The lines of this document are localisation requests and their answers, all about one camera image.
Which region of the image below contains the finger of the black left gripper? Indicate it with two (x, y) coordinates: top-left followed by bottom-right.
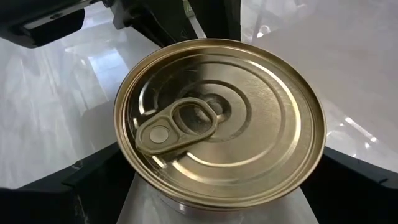
(102, 0), (200, 47)
(189, 0), (242, 40)

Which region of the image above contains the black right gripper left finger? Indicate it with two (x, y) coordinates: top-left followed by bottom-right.
(0, 141), (138, 224)

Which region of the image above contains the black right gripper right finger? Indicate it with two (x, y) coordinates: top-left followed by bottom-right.
(299, 146), (398, 224)

